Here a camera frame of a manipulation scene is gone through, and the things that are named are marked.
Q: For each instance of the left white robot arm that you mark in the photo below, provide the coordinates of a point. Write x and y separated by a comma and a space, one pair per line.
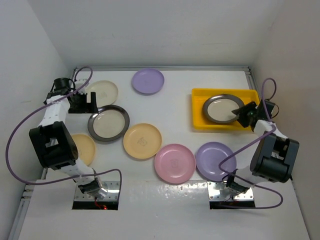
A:
53, 143

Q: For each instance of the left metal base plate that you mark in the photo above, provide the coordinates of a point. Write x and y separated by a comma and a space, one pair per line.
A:
109, 192

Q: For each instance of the pink plate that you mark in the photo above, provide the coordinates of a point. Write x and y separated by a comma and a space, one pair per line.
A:
175, 164

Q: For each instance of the purple plate front right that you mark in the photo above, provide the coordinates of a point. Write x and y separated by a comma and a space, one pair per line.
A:
208, 157

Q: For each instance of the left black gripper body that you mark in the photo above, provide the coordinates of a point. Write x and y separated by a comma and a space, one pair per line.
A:
79, 106

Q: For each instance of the yellow plate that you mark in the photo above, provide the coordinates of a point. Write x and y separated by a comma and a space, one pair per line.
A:
86, 147
142, 141

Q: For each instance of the yellow plate centre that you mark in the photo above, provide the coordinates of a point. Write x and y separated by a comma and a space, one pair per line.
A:
142, 141

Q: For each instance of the dark-rimmed plate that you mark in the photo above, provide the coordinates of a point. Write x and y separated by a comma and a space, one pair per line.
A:
218, 109
109, 124

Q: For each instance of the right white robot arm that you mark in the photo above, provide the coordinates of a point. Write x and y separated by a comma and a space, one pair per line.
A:
275, 155

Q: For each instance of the purple plate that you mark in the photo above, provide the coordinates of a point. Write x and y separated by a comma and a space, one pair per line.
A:
148, 81
208, 157

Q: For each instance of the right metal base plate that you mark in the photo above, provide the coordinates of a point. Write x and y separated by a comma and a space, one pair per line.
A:
218, 192

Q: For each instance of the yellow plate left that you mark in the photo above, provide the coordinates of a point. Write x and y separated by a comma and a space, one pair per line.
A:
86, 147

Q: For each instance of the yellow plastic bin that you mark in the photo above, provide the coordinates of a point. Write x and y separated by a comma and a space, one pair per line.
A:
200, 95

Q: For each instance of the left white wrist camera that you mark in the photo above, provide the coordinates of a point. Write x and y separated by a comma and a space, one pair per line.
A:
78, 84

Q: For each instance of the cream plate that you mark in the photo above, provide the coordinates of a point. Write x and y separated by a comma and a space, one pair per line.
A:
106, 92

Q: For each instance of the metal base plate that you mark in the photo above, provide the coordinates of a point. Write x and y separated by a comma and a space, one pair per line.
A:
109, 192
218, 192

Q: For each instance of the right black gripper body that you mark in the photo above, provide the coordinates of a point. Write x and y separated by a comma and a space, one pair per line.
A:
245, 119

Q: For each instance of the purple plate at back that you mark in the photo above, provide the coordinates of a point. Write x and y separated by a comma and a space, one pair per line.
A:
148, 81

